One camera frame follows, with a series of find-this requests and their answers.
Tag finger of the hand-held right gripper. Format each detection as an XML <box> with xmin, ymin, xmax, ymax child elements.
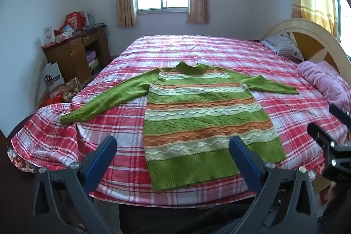
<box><xmin>306</xmin><ymin>122</ymin><xmax>339</xmax><ymax>154</ymax></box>
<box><xmin>328</xmin><ymin>104</ymin><xmax>351</xmax><ymax>126</ymax></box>

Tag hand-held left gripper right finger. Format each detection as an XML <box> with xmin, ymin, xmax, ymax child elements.
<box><xmin>228</xmin><ymin>136</ymin><xmax>319</xmax><ymax>234</ymax></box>

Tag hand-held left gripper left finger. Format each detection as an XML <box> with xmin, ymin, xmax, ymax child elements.
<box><xmin>32</xmin><ymin>135</ymin><xmax>118</xmax><ymax>234</ymax></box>

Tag green orange striped knit sweater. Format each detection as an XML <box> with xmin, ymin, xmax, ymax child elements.
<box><xmin>60</xmin><ymin>61</ymin><xmax>300</xmax><ymax>191</ymax></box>

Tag pink pillow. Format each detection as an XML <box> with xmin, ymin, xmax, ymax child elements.
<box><xmin>297</xmin><ymin>61</ymin><xmax>351</xmax><ymax>111</ymax></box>

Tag bed with red plaid sheet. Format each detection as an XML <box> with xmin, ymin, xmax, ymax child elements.
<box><xmin>7</xmin><ymin>35</ymin><xmax>351</xmax><ymax>207</ymax></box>

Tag woven straw bag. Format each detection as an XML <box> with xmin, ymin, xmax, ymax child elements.
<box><xmin>62</xmin><ymin>77</ymin><xmax>81</xmax><ymax>103</ymax></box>

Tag cream wooden headboard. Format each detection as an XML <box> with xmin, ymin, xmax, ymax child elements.
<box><xmin>260</xmin><ymin>19</ymin><xmax>351</xmax><ymax>78</ymax></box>

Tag red plastic bag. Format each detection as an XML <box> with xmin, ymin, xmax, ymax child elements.
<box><xmin>40</xmin><ymin>91</ymin><xmax>64</xmax><ymax>108</ymax></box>

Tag floral mattress sheet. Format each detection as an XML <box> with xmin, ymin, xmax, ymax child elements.
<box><xmin>7</xmin><ymin>146</ymin><xmax>39</xmax><ymax>173</ymax></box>

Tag bright side window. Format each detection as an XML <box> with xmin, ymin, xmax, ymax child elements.
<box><xmin>328</xmin><ymin>0</ymin><xmax>351</xmax><ymax>59</ymax></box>

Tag grey patterned pillow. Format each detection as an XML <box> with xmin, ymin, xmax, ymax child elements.
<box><xmin>260</xmin><ymin>31</ymin><xmax>305</xmax><ymax>62</ymax></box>

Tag white paper bag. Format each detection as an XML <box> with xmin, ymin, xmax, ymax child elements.
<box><xmin>42</xmin><ymin>62</ymin><xmax>65</xmax><ymax>92</ymax></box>

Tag stacked boxes in desk shelf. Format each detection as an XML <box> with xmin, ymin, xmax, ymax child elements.
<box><xmin>86</xmin><ymin>50</ymin><xmax>99</xmax><ymax>70</ymax></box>

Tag brown wooden desk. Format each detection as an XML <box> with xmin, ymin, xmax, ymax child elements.
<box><xmin>42</xmin><ymin>25</ymin><xmax>111</xmax><ymax>84</ymax></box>

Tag white card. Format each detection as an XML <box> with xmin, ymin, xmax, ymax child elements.
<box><xmin>43</xmin><ymin>26</ymin><xmax>55</xmax><ymax>45</ymax></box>

